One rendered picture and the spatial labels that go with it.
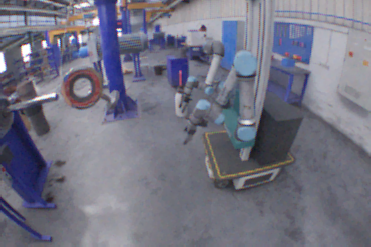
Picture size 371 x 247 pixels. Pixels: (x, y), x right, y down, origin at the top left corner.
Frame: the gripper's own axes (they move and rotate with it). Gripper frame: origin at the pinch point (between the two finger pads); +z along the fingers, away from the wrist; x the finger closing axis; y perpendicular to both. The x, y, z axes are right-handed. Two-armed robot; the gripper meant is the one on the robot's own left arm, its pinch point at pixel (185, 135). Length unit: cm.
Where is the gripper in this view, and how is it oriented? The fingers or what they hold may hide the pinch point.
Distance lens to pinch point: 114.3
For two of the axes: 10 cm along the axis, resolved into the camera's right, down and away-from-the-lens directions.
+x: -0.3, 5.9, -8.0
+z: -3.8, 7.4, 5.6
